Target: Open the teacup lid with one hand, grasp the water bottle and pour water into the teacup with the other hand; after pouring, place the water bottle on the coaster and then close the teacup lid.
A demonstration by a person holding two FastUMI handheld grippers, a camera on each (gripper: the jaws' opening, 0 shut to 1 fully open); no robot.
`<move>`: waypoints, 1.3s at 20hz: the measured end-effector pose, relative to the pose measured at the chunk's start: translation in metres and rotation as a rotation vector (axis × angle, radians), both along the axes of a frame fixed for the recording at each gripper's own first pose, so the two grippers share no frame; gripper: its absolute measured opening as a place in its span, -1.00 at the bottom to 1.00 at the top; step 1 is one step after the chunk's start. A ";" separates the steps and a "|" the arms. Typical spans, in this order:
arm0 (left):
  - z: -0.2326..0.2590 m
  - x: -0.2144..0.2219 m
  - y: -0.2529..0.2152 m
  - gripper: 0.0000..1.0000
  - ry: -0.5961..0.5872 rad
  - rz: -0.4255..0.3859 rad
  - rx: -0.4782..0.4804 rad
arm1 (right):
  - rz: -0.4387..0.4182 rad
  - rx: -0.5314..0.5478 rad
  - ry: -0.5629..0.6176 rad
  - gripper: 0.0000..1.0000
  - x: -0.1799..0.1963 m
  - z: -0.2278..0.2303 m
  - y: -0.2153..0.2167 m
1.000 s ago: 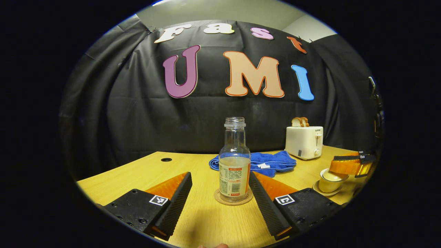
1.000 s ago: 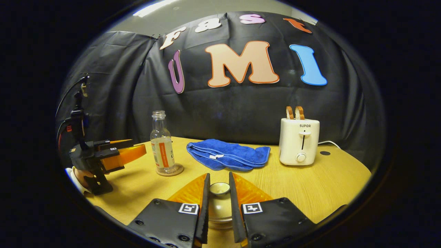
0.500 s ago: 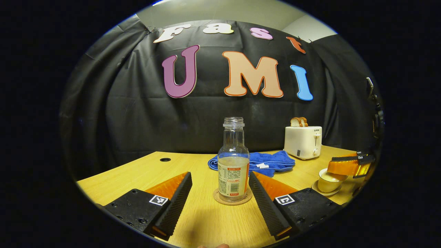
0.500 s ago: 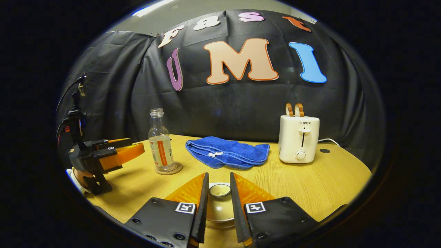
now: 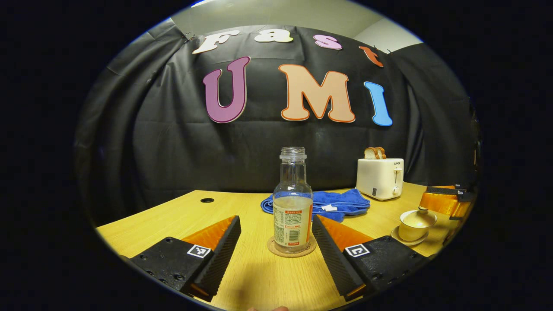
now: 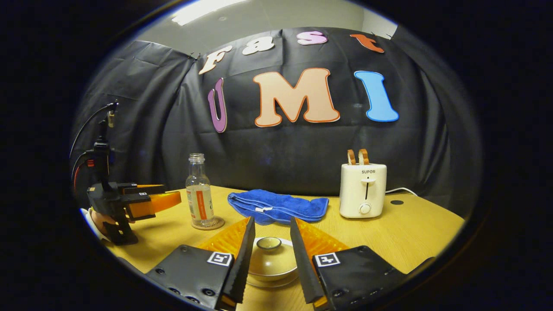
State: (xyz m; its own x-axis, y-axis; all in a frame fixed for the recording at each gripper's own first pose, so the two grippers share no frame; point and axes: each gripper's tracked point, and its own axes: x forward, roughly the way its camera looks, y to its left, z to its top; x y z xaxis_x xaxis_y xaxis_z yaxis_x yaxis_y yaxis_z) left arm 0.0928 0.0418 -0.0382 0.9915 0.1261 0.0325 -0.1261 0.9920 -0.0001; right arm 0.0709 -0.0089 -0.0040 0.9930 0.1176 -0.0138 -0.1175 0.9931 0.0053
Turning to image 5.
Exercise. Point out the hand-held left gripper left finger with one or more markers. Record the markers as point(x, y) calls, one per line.
point(222, 259)

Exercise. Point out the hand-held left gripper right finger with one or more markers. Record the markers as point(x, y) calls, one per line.
point(332, 259)

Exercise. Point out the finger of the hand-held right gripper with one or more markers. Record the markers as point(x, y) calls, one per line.
point(465, 196)
point(440, 190)

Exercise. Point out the cream teacup lid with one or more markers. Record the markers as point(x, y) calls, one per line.
point(418, 219)

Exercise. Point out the cream ceramic teacup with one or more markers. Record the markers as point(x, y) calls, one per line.
point(412, 234)

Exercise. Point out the round cork coaster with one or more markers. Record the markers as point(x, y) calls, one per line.
point(272, 249)

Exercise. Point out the clear plastic water bottle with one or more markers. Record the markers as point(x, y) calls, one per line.
point(293, 216)

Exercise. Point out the blue folded towel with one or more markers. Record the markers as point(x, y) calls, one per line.
point(341, 201)

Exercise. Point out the cream toaster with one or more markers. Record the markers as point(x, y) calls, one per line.
point(378, 179)

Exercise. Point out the cream ceramic saucer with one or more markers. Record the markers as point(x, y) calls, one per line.
point(397, 239)

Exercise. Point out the toast bread slice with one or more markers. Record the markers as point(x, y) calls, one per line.
point(382, 152)
point(370, 153)

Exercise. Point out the black backdrop cloth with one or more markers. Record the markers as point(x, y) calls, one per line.
point(173, 151)

